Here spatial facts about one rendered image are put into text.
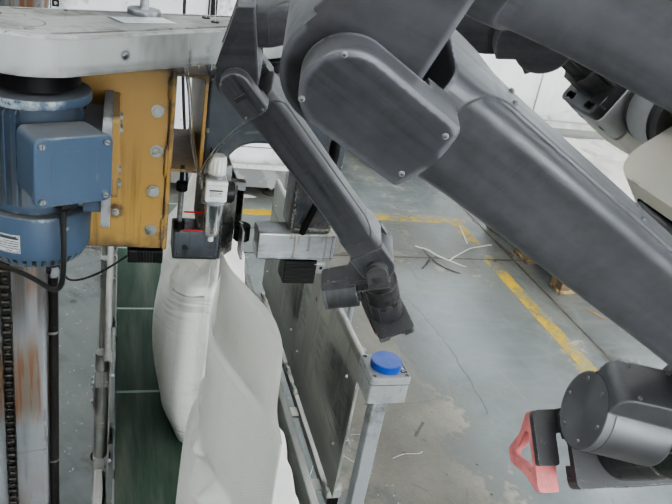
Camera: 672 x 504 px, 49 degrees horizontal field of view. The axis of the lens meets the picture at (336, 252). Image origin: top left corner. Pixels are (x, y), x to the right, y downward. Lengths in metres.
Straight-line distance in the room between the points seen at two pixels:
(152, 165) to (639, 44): 1.00
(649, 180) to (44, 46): 0.73
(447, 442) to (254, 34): 1.96
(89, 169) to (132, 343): 1.27
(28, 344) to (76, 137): 0.61
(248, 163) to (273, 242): 2.89
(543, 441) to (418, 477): 1.84
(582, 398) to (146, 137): 0.87
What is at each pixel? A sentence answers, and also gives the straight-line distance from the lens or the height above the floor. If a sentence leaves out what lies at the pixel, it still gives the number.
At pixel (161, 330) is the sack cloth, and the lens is 1.79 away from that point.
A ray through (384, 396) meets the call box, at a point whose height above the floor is 0.80.
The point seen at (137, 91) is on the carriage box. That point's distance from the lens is 1.22.
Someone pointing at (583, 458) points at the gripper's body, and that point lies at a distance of 0.66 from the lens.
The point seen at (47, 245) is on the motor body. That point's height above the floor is 1.13.
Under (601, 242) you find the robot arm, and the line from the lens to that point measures 0.41.
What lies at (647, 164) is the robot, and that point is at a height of 1.40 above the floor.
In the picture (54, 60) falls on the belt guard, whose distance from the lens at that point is 1.00.
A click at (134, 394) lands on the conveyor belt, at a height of 0.38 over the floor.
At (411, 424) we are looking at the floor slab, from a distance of 2.70.
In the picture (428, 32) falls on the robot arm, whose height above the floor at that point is 1.58.
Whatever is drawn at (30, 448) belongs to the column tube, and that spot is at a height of 0.54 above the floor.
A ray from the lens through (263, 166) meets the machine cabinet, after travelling 4.24.
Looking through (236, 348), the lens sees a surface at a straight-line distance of 1.25.
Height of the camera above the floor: 1.62
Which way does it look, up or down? 25 degrees down
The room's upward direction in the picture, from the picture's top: 10 degrees clockwise
